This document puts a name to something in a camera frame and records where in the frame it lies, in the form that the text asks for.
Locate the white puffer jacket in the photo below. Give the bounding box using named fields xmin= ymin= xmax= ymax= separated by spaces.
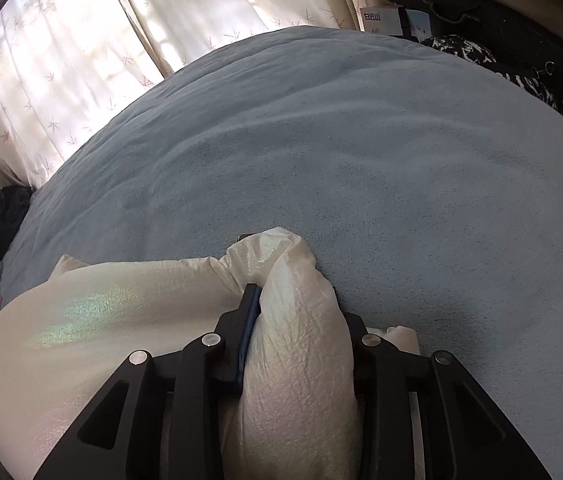
xmin=0 ymin=225 xmax=421 ymax=480

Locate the black white patterned bag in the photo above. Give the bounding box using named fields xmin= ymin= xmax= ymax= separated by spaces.
xmin=423 ymin=35 xmax=563 ymax=116

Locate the blue-grey bed blanket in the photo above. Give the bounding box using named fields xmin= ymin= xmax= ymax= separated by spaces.
xmin=0 ymin=27 xmax=563 ymax=479

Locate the black garment by window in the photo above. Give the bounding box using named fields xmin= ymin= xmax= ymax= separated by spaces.
xmin=0 ymin=184 xmax=33 ymax=259

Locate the white cardboard box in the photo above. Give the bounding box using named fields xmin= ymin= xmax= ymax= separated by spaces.
xmin=359 ymin=6 xmax=403 ymax=36

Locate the white floral curtain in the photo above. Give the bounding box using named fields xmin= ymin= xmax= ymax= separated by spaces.
xmin=0 ymin=0 xmax=366 ymax=188

